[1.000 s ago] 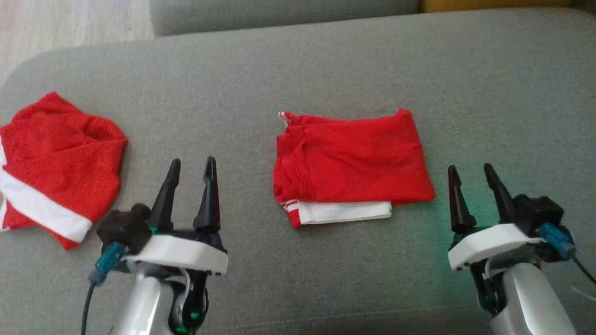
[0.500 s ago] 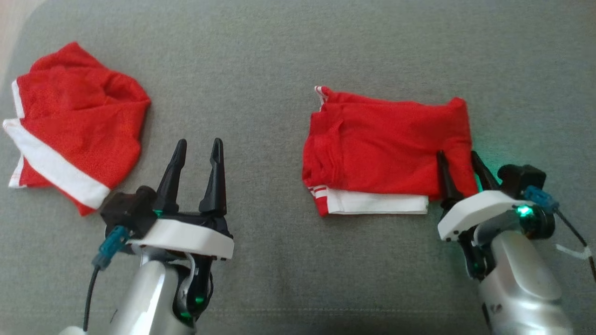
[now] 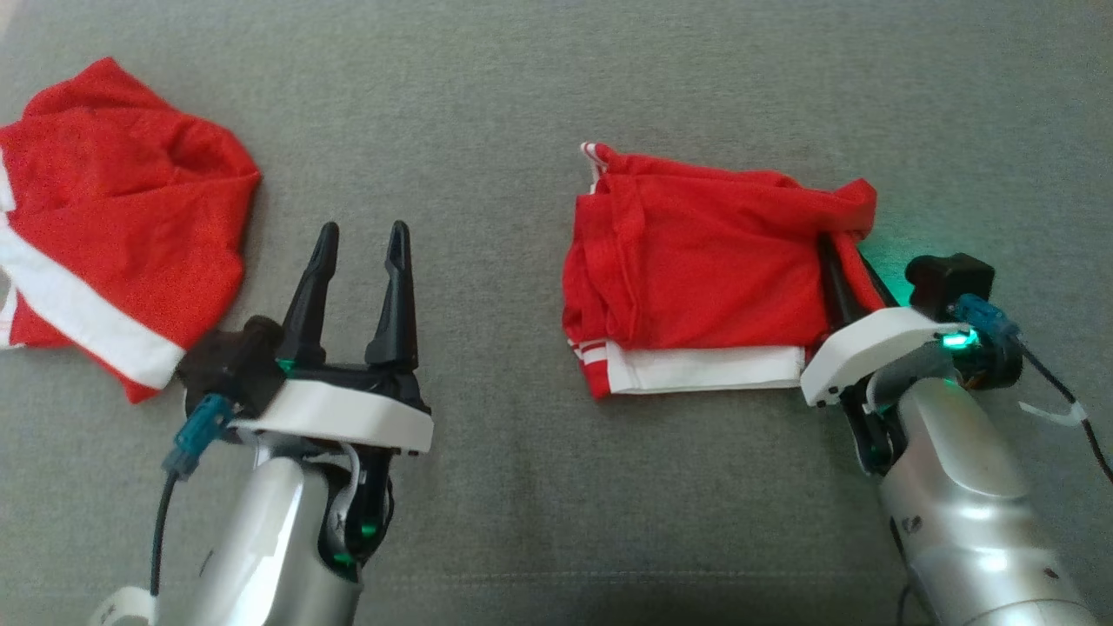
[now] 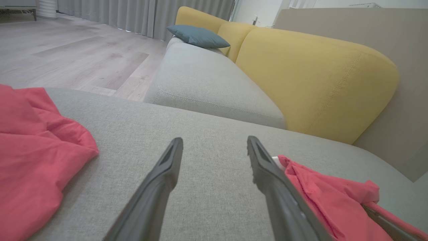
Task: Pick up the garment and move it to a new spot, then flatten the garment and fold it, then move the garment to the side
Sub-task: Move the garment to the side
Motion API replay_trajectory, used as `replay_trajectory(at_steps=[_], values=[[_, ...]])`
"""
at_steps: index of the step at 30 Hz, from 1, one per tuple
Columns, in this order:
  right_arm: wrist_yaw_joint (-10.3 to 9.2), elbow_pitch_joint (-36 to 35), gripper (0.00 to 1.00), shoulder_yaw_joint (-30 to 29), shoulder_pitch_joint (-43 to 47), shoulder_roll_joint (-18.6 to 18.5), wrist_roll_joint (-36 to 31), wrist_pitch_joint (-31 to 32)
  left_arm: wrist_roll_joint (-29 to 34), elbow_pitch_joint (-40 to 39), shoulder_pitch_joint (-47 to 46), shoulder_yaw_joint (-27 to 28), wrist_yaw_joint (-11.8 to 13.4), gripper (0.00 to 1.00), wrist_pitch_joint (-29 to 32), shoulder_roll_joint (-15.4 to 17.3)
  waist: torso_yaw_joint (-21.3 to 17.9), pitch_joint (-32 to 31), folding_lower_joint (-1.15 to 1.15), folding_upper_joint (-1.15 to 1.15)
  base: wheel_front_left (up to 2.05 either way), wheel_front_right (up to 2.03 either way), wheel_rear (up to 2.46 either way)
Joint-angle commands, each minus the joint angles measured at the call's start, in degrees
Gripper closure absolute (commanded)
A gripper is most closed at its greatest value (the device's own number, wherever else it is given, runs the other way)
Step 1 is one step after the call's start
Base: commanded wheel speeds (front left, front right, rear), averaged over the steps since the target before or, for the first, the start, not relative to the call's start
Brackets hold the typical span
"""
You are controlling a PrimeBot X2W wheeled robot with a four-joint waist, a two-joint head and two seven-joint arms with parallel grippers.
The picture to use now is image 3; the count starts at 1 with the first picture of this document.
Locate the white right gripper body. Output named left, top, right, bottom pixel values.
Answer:
left=800, top=306, right=970, bottom=408

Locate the red shorts striped white trim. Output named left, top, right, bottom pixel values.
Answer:
left=561, top=142, right=879, bottom=399

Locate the large grey sofa seat cushion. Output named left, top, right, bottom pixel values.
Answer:
left=0, top=0, right=1113, bottom=626

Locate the black cable teal plug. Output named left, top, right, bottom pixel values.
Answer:
left=952, top=294, right=1113, bottom=485
left=87, top=394, right=237, bottom=626

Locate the red shorts wide white band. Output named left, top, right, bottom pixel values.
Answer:
left=0, top=57, right=262, bottom=405

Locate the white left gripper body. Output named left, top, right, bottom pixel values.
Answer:
left=230, top=363, right=434, bottom=455

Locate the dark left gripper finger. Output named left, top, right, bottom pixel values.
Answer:
left=365, top=220, right=419, bottom=370
left=278, top=222, right=340, bottom=366

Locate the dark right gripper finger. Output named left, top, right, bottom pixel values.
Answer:
left=859, top=257, right=901, bottom=310
left=817, top=236, right=862, bottom=327

